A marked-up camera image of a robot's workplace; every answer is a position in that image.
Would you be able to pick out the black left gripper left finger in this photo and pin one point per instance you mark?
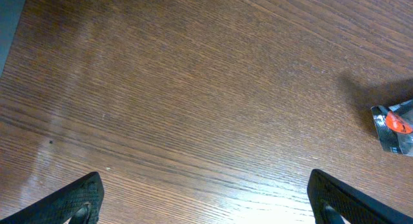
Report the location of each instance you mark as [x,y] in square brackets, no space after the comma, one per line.
[78,202]

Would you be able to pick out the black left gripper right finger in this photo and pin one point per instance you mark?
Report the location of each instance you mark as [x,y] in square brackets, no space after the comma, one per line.
[334,201]

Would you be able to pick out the black red snack packet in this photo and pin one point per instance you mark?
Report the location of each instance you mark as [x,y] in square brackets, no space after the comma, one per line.
[394,127]

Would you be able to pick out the grey plastic mesh basket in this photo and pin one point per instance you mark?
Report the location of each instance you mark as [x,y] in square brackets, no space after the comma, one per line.
[9,18]

